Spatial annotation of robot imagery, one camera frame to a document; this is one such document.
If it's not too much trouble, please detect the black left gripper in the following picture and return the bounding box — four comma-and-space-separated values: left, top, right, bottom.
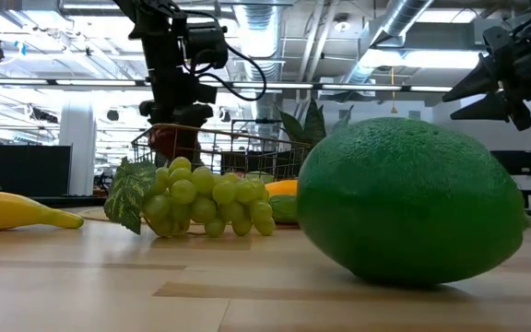
137, 36, 219, 168

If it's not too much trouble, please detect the red apple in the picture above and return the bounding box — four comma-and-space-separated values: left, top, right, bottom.
147, 126, 188, 161

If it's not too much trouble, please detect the orange yellow bell pepper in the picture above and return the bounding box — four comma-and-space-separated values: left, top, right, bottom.
264, 178, 300, 198

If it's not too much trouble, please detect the bright green lime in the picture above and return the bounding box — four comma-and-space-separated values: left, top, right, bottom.
295, 115, 531, 286

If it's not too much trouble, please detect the black monitor on arm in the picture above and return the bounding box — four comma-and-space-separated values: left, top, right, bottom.
490, 149, 531, 208

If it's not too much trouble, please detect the green grape bunch with leaf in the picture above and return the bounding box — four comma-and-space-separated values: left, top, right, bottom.
102, 155, 277, 240

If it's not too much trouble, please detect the white building column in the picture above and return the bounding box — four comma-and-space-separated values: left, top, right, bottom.
59, 101, 98, 197

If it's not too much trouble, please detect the round woven placemat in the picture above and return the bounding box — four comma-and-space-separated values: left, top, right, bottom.
75, 207, 110, 221

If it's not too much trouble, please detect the green round fruit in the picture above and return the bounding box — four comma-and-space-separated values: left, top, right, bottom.
268, 194, 300, 226

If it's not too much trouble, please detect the potted succulent in white pot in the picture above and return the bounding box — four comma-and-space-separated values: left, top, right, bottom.
277, 97, 355, 148

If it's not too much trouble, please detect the black room partition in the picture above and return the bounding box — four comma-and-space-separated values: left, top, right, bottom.
0, 144, 73, 198

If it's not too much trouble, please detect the yellow banana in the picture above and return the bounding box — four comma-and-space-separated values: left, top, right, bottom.
0, 187, 85, 232

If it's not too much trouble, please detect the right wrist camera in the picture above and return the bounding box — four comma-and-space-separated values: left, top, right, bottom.
481, 25, 512, 62

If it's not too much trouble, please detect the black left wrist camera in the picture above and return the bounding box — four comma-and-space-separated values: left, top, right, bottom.
184, 21, 230, 70

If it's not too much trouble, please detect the silver ventilation duct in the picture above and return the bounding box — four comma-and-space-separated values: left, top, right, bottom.
235, 0, 283, 121
338, 0, 435, 87

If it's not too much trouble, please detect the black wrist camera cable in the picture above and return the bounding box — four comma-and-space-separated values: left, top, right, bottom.
214, 41, 268, 102

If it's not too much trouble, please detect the wire produce basket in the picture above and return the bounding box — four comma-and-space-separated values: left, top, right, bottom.
130, 122, 313, 185

